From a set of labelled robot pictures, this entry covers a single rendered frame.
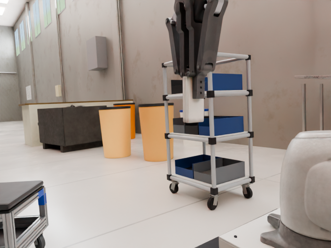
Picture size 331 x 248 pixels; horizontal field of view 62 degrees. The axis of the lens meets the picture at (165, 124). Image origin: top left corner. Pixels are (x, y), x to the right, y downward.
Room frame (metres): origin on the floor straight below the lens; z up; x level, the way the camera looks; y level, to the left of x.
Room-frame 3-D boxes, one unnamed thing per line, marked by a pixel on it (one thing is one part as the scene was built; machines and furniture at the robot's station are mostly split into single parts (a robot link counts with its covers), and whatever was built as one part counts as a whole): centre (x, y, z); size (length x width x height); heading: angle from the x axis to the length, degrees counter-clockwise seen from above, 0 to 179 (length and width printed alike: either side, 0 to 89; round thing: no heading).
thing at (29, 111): (6.16, 1.88, 0.41); 2.32 x 0.74 x 0.83; 127
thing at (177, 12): (0.43, -0.04, 0.79); 0.04 x 0.01 x 0.11; 119
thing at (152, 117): (3.47, 0.11, 0.35); 0.45 x 0.44 x 0.70; 128
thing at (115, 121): (3.82, 0.69, 0.34); 0.45 x 0.43 x 0.69; 125
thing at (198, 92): (0.41, -0.06, 0.73); 0.03 x 0.01 x 0.05; 29
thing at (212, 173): (2.00, -0.30, 0.50); 0.54 x 0.42 x 1.00; 35
